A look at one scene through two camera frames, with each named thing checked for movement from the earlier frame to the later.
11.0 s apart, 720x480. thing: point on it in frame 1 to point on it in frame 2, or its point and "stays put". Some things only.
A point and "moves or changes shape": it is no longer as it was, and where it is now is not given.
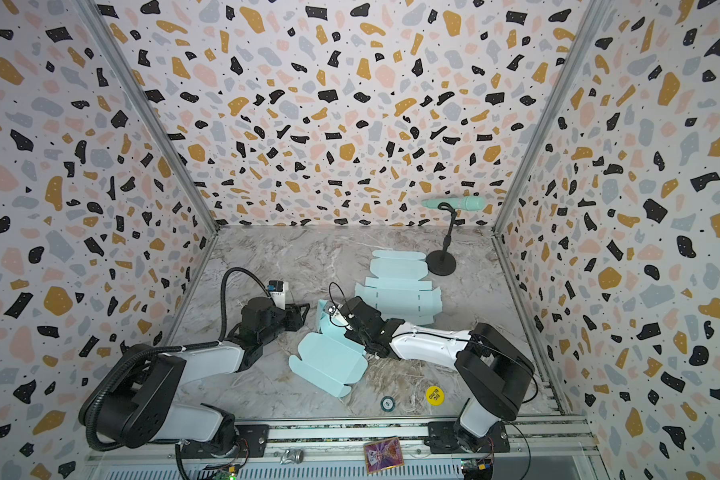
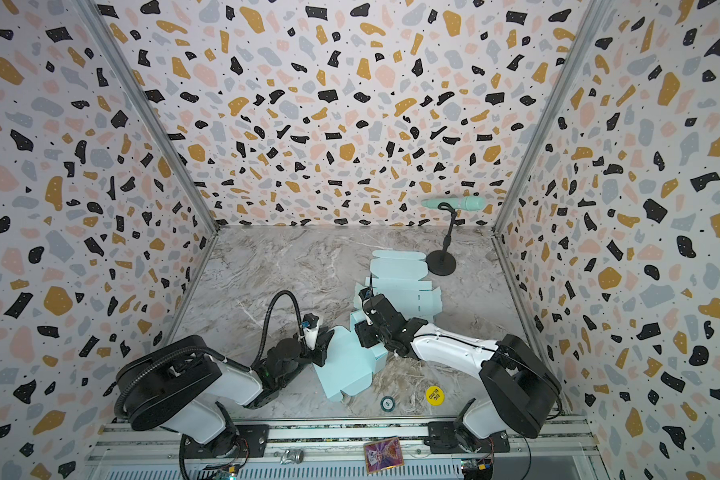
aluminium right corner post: [567, 73] stays put
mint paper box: [330, 358] moves or changes shape
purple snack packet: [383, 454] stays put
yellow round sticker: [435, 396] stays put
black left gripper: [295, 315] to [322, 345]
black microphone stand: [443, 262] stays put
